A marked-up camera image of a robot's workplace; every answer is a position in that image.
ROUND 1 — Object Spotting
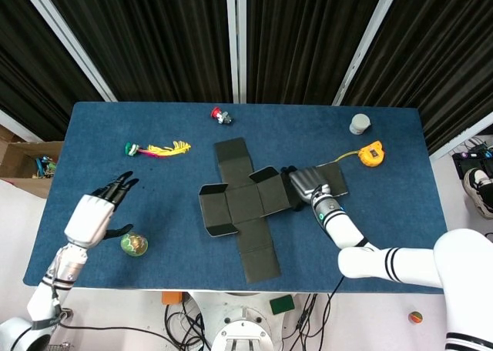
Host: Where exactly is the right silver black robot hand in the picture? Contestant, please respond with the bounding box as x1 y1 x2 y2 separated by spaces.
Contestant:
280 165 333 213

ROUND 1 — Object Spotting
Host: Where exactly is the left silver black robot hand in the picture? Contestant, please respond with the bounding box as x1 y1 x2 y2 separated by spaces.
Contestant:
63 170 140 250

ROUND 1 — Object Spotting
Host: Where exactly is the black foldable cardboard box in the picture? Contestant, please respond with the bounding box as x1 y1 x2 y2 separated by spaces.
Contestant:
198 137 350 285

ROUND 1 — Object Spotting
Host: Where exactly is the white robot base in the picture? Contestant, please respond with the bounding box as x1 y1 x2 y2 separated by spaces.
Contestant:
188 291 305 351

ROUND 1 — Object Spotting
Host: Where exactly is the brown cardboard box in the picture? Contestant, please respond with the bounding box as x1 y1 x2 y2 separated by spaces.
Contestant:
0 125 65 200

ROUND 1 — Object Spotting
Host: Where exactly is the black foot pedal controller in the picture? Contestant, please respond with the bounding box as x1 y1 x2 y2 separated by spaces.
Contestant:
452 137 493 181

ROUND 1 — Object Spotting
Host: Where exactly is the green painted ornament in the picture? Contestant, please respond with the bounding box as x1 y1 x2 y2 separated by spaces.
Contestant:
119 232 149 258

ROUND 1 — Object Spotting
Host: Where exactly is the yellow tape measure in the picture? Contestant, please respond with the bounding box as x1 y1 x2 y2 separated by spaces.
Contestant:
331 140 386 170

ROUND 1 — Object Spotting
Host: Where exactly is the colourful toy pile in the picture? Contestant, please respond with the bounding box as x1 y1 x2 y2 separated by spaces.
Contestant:
34 155 59 179

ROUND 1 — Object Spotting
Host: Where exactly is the blue table cloth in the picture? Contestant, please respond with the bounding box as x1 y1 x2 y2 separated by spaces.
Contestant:
22 101 462 295

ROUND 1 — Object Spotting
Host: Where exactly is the small white jar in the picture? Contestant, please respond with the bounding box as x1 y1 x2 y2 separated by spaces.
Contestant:
348 113 373 135

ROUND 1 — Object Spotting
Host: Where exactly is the green yellow feather shuttlecock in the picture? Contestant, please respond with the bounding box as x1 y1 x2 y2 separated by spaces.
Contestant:
123 139 193 159

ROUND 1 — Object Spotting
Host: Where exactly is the red small figurine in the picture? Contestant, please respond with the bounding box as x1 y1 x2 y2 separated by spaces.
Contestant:
210 106 234 125

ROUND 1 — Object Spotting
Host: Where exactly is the green block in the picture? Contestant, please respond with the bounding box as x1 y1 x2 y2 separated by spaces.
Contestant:
269 294 297 316

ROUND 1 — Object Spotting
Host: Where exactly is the black pleated curtain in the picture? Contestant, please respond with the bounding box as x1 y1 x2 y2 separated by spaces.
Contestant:
0 0 105 142
38 0 234 104
342 0 493 155
244 0 382 105

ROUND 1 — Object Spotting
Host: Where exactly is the white black sneaker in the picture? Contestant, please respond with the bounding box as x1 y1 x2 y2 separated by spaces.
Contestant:
463 168 493 219

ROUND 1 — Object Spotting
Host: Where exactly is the white frame post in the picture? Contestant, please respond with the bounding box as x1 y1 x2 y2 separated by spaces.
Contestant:
428 111 493 162
332 0 404 106
17 0 118 103
225 0 248 105
0 109 42 143

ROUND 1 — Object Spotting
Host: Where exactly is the black cable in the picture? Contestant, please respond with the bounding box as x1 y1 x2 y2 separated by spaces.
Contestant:
288 292 342 351
164 303 211 351

